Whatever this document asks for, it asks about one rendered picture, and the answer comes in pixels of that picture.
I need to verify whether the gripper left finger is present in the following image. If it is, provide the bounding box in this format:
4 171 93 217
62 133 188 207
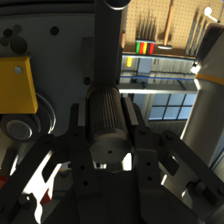
0 97 96 224

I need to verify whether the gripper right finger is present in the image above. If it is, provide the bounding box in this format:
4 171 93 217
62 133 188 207
122 97 224 208

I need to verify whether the dark bar with knurled grip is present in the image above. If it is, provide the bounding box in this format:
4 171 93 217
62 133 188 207
85 0 135 166

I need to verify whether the dark roll shaft end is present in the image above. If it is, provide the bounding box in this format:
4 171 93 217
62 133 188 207
0 114 41 143

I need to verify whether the grey roll feeder body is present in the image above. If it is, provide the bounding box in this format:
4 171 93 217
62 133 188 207
0 0 124 176

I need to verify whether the blue paned window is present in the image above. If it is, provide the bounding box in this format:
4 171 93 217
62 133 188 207
148 94 197 122

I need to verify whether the dark round pulley disc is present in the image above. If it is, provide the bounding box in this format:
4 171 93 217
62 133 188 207
35 89 57 136

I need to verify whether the grey blue-edged shelf unit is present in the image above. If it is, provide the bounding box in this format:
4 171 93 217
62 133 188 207
119 53 197 96

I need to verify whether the yellow guard plate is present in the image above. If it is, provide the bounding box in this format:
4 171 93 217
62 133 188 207
0 56 39 115

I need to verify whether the grey metal file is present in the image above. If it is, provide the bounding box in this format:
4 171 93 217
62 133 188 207
189 23 202 55
195 28 207 55
184 16 198 55

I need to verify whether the tan pegboard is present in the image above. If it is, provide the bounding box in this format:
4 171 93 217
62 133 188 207
120 0 224 59

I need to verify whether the white round headed tool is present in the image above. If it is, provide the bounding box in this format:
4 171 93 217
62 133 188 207
203 6 221 24

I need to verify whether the yellow handled screwdriver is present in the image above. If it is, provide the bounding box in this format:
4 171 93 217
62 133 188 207
142 7 151 55

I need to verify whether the green handled screwdriver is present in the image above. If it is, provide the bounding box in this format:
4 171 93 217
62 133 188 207
135 13 142 55

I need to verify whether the wooden handled hammer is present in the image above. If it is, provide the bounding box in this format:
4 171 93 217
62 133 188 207
157 0 175 50

